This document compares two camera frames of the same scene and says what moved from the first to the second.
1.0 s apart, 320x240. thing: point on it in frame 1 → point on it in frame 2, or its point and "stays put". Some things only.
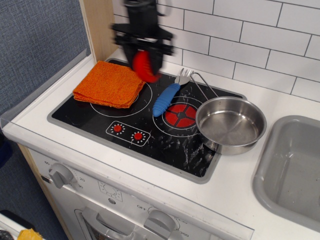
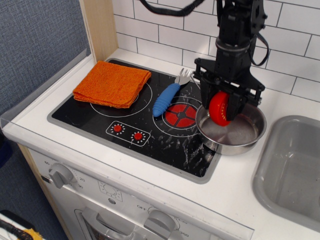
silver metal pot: [229, 125] stays put
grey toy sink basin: [286, 177] stays put
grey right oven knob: [160, 223] stays put
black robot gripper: [143, 31] → [231, 70]
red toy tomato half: [142, 66] → [218, 108]
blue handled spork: [164, 102] stays put
